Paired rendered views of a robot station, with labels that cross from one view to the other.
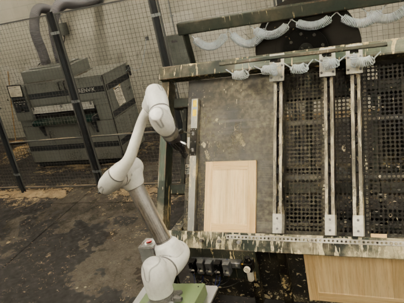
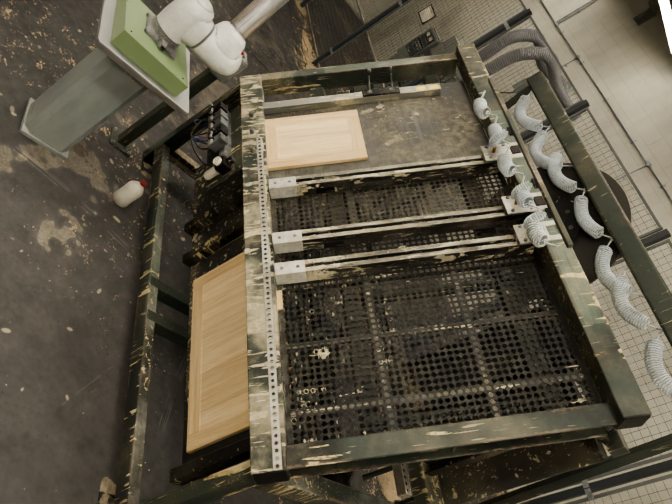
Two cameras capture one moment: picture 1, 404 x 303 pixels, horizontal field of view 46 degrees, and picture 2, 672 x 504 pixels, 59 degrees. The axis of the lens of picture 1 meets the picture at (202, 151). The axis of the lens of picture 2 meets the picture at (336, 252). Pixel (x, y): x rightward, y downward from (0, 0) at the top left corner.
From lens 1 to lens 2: 1.60 m
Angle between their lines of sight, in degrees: 16
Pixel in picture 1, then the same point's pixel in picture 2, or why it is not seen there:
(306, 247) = (252, 218)
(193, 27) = (541, 88)
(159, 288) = (171, 13)
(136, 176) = not seen: outside the picture
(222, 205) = (300, 132)
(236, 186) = (329, 142)
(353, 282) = (218, 318)
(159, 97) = not seen: outside the picture
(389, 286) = (216, 361)
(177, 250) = (224, 44)
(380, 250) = (256, 299)
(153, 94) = not seen: outside the picture
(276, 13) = (588, 168)
